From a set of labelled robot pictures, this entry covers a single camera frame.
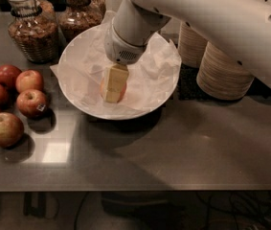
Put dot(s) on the large white bowl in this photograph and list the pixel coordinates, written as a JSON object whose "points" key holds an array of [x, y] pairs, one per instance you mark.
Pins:
{"points": [[77, 90]]}

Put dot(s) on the large yellow-red apple front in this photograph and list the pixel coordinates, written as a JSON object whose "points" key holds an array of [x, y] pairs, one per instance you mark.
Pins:
{"points": [[11, 129]]}

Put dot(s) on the front stack paper bowls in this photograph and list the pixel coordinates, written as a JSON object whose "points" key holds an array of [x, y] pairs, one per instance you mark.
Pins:
{"points": [[221, 77]]}

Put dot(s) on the glass granola jar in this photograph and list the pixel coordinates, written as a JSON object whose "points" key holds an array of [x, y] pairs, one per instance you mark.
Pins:
{"points": [[33, 31], [79, 16]]}

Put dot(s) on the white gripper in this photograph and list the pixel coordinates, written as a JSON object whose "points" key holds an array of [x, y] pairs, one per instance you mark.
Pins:
{"points": [[120, 50]]}

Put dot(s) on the rear stack paper bowls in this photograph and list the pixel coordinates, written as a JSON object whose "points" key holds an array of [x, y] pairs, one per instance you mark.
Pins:
{"points": [[191, 46]]}

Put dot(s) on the glass granola jar right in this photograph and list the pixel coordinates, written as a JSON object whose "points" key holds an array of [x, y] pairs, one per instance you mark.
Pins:
{"points": [[79, 16]]}

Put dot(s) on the red apple with sticker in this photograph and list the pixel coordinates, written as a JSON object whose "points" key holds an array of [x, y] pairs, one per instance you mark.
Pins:
{"points": [[32, 103]]}

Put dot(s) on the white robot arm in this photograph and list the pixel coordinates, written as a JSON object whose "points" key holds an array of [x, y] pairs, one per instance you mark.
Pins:
{"points": [[240, 28]]}

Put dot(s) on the glass granola jar left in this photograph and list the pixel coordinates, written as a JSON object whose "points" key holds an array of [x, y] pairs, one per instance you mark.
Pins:
{"points": [[33, 31]]}

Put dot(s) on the stack paper bowls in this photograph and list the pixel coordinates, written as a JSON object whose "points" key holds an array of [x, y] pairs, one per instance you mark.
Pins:
{"points": [[191, 46], [221, 77]]}

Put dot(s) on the white paper liner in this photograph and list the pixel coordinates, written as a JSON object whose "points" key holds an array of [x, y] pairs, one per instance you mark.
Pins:
{"points": [[87, 71]]}

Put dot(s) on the pale red apple upper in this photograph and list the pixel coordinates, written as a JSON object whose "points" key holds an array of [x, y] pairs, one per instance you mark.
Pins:
{"points": [[29, 79]]}

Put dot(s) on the red apple top left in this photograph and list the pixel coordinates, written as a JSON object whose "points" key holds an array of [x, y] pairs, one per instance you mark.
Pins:
{"points": [[8, 75]]}

